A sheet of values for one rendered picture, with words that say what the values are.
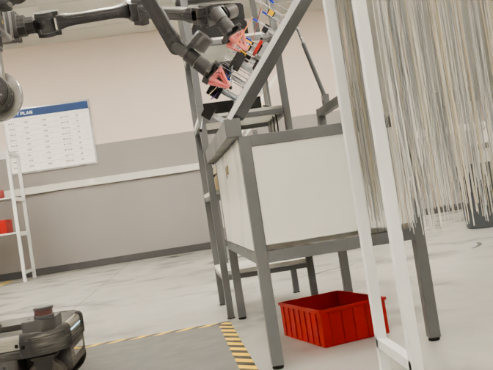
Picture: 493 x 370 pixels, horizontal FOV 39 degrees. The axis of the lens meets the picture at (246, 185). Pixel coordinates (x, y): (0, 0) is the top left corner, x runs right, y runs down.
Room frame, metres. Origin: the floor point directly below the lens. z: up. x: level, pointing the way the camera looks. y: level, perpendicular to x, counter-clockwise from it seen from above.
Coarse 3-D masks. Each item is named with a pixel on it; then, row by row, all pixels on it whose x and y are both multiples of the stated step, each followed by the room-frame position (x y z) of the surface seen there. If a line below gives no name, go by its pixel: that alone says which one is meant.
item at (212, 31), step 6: (216, 6) 3.68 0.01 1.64; (240, 6) 3.69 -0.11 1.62; (240, 12) 3.69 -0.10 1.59; (234, 18) 3.69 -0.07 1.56; (240, 18) 3.70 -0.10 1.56; (234, 24) 3.69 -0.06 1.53; (246, 24) 3.70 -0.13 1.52; (192, 30) 3.66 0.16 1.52; (204, 30) 3.66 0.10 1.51; (210, 30) 3.67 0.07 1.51; (216, 30) 3.67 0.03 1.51; (246, 30) 3.70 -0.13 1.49; (210, 36) 3.67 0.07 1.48; (216, 36) 3.67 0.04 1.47; (222, 36) 3.68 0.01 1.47
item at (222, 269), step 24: (192, 0) 4.14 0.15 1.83; (216, 0) 4.15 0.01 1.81; (216, 48) 3.81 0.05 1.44; (192, 72) 3.58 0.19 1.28; (192, 96) 4.12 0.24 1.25; (264, 96) 4.18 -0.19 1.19; (192, 120) 4.13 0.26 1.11; (216, 120) 3.59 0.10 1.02; (264, 120) 4.09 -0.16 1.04; (288, 120) 3.63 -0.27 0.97; (216, 192) 3.62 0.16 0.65; (216, 216) 3.58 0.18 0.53; (216, 240) 3.58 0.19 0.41; (216, 264) 4.12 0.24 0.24; (240, 264) 3.89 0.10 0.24; (288, 264) 3.65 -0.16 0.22; (312, 264) 3.63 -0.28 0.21; (312, 288) 3.63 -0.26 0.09
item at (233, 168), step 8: (232, 152) 2.64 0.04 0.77; (232, 160) 2.68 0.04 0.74; (240, 160) 2.41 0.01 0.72; (232, 168) 2.73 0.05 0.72; (240, 168) 2.45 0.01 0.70; (232, 176) 2.78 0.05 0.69; (240, 176) 2.49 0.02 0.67; (232, 184) 2.82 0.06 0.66; (240, 184) 2.53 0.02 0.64; (232, 192) 2.88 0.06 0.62; (240, 192) 2.57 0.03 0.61; (232, 200) 2.93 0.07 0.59; (240, 200) 2.61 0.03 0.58; (240, 208) 2.65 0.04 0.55; (240, 216) 2.70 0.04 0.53; (248, 216) 2.43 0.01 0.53; (240, 224) 2.74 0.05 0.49; (248, 224) 2.46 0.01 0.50; (240, 232) 2.79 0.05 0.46; (248, 232) 2.50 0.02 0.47; (240, 240) 2.84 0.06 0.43; (248, 240) 2.54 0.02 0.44; (248, 248) 2.58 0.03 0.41
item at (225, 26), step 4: (220, 20) 2.64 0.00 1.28; (224, 20) 2.64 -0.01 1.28; (228, 20) 2.65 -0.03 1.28; (220, 24) 2.65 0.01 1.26; (224, 24) 2.64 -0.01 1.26; (228, 24) 2.64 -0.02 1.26; (232, 24) 2.65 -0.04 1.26; (236, 24) 2.62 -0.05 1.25; (240, 24) 2.63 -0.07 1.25; (220, 28) 2.65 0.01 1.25; (224, 28) 2.64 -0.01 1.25; (228, 28) 2.64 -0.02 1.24; (232, 28) 2.62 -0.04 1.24; (224, 32) 2.65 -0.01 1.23; (228, 32) 2.61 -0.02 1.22; (232, 32) 2.66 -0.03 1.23; (224, 36) 2.65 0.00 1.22
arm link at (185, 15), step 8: (136, 0) 2.88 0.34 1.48; (144, 8) 2.87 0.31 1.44; (168, 8) 2.79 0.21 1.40; (176, 8) 2.77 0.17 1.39; (184, 8) 2.74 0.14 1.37; (192, 8) 2.69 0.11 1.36; (200, 8) 2.67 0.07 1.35; (144, 16) 2.88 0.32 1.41; (168, 16) 2.79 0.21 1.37; (176, 16) 2.77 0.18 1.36; (184, 16) 2.74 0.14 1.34; (192, 16) 2.72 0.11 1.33; (200, 16) 2.69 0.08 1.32; (136, 24) 2.94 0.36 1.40; (144, 24) 2.92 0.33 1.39; (200, 24) 2.70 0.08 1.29
